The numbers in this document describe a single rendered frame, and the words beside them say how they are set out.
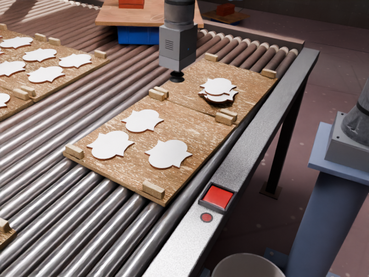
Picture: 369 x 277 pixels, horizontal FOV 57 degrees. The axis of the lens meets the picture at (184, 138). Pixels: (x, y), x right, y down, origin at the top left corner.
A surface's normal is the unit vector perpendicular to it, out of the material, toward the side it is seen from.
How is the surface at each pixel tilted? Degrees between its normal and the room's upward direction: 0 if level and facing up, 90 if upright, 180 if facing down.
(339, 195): 90
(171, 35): 90
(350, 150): 90
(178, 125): 0
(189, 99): 0
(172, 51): 90
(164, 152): 0
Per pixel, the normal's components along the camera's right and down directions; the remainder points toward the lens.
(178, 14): -0.07, 0.59
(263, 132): 0.04, -0.80
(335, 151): -0.43, 0.52
